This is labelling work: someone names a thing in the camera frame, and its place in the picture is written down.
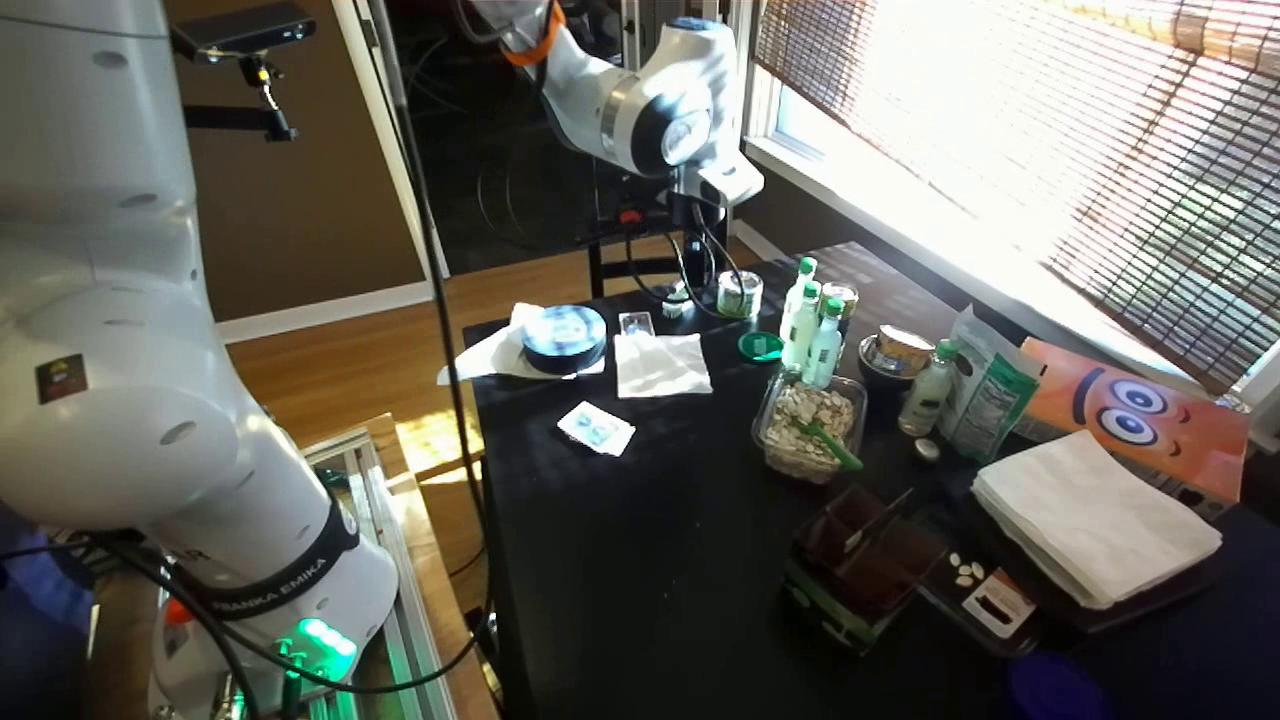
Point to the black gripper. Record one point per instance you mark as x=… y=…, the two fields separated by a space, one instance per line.
x=697 y=227

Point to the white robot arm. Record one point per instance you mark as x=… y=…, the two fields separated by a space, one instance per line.
x=123 y=335

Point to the round tin with green label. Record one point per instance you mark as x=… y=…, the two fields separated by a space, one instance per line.
x=740 y=296

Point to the round tin with cream lid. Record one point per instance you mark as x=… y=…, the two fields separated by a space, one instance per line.
x=903 y=353

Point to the small dark glass jar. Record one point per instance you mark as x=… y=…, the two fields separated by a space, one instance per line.
x=679 y=307

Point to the small clear glass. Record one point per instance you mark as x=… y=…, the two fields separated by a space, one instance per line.
x=638 y=320

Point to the white paper napkin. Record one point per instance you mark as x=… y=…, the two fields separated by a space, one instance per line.
x=660 y=364

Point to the tall green white bottle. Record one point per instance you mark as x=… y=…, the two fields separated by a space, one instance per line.
x=802 y=314

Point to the short green white bottle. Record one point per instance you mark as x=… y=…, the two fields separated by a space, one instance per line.
x=824 y=344

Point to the blue round plate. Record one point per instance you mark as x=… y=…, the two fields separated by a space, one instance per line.
x=560 y=338

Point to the clear container with white pieces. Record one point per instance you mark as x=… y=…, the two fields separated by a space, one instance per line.
x=804 y=424

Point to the small white paper packet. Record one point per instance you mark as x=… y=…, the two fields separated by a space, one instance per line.
x=599 y=431

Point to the white paper sheet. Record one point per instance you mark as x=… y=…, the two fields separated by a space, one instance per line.
x=484 y=356

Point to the small white green bottle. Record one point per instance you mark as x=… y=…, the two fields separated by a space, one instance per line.
x=928 y=392

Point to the green white pouch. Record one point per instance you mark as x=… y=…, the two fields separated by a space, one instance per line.
x=995 y=384

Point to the brown window blind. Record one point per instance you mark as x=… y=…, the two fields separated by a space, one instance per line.
x=1067 y=145

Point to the black tray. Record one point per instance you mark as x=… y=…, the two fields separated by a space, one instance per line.
x=967 y=603

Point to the white card with black slot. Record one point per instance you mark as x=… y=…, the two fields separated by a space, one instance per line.
x=997 y=603

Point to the white folded towel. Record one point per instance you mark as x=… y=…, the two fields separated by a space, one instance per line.
x=1092 y=520

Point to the orange box with cartoon eyes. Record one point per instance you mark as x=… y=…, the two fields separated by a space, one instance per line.
x=1146 y=413

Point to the blue round object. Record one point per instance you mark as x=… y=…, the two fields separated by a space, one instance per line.
x=1060 y=688

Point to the metal frame rail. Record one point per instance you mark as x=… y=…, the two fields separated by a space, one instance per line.
x=385 y=575

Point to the black camera on stand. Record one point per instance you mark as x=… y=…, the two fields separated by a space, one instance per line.
x=245 y=33

